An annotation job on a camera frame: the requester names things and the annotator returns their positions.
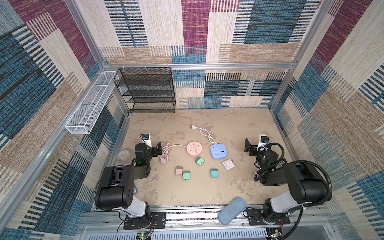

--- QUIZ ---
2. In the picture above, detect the green plug adapter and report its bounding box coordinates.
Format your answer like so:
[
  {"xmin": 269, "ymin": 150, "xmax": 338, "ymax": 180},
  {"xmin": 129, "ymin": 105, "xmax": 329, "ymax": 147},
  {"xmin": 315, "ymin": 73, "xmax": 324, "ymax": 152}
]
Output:
[{"xmin": 182, "ymin": 171, "xmax": 191, "ymax": 181}]

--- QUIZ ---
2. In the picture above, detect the green plug adapter cube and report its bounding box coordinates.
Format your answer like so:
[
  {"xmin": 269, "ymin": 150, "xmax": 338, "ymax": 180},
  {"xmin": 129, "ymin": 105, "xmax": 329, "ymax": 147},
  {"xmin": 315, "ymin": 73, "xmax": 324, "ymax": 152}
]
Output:
[{"xmin": 195, "ymin": 157, "xmax": 205, "ymax": 166}]

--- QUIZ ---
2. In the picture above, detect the teal plug adapter cube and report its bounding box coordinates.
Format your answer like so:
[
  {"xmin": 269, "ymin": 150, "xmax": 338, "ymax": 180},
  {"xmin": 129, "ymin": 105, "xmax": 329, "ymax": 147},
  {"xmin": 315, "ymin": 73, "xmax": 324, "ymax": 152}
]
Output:
[{"xmin": 210, "ymin": 169, "xmax": 219, "ymax": 178}]

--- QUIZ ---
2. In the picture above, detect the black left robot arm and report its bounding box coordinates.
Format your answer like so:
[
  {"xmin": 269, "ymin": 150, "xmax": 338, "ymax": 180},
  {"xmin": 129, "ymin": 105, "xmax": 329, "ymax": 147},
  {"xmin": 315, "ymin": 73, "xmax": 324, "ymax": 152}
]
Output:
[{"xmin": 95, "ymin": 143, "xmax": 166, "ymax": 230}]

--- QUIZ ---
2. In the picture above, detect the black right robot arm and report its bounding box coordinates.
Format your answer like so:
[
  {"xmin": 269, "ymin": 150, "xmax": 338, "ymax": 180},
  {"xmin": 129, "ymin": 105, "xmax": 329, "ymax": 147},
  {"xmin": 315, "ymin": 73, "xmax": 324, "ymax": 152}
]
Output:
[{"xmin": 244, "ymin": 135, "xmax": 332, "ymax": 226}]

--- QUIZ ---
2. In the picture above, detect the pink plug adapter cube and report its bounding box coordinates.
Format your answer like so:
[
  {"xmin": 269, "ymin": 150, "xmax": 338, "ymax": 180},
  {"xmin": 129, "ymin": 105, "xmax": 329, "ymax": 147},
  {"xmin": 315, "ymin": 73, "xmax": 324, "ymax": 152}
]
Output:
[{"xmin": 175, "ymin": 166, "xmax": 183, "ymax": 176}]

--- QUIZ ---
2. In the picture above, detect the white square adapter cube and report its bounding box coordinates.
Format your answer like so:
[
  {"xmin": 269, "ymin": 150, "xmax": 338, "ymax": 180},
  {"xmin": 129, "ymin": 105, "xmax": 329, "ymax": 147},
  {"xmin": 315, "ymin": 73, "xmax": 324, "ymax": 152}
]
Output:
[{"xmin": 222, "ymin": 159, "xmax": 235, "ymax": 171}]

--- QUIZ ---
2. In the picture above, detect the blue square power strip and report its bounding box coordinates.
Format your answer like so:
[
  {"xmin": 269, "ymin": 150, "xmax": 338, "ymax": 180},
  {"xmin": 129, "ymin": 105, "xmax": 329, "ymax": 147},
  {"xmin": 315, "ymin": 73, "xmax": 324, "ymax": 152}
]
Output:
[{"xmin": 210, "ymin": 144, "xmax": 228, "ymax": 160}]

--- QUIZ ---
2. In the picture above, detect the clear tape roll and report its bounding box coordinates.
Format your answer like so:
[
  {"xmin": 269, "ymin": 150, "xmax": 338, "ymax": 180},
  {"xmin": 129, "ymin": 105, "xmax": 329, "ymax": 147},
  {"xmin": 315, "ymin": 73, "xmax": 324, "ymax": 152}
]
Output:
[{"xmin": 117, "ymin": 149, "xmax": 131, "ymax": 162}]

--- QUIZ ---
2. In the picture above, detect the pink round power strip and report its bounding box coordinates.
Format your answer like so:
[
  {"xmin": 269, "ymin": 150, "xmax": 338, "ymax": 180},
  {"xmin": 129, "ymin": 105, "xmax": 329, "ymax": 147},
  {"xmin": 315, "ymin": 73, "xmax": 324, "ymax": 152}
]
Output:
[{"xmin": 186, "ymin": 141, "xmax": 203, "ymax": 158}]

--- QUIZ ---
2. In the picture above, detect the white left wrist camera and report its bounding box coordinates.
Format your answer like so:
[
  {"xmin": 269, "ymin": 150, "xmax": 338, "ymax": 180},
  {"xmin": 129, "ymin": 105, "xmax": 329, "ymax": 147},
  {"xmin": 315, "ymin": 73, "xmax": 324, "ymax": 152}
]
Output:
[{"xmin": 140, "ymin": 133, "xmax": 152, "ymax": 148}]

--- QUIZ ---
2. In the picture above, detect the white power strip cable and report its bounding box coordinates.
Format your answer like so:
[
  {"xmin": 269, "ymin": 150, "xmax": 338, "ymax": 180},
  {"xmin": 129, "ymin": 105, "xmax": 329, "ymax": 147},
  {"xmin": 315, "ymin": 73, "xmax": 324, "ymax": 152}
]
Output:
[{"xmin": 191, "ymin": 124, "xmax": 217, "ymax": 145}]

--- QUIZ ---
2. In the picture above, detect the black wire shelf rack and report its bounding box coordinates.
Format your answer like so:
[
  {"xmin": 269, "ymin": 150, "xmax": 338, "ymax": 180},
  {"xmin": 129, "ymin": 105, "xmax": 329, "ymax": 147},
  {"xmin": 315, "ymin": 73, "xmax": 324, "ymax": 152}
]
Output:
[{"xmin": 115, "ymin": 67, "xmax": 176, "ymax": 114}]

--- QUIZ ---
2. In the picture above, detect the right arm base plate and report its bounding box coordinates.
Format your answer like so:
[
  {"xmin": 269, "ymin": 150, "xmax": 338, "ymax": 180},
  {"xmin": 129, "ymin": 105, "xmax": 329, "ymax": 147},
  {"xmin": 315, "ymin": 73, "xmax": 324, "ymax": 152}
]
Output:
[{"xmin": 243, "ymin": 208, "xmax": 291, "ymax": 226}]

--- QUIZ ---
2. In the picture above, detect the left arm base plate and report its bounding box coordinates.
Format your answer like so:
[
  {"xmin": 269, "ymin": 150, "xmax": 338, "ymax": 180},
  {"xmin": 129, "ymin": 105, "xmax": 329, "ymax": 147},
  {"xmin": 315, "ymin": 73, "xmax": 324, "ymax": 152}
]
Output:
[{"xmin": 123, "ymin": 212, "xmax": 167, "ymax": 230}]

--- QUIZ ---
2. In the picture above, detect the white wire mesh basket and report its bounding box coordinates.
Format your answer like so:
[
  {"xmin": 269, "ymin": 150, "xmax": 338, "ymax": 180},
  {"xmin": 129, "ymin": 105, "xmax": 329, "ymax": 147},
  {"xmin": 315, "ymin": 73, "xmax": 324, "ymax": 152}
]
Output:
[{"xmin": 65, "ymin": 71, "xmax": 117, "ymax": 135}]

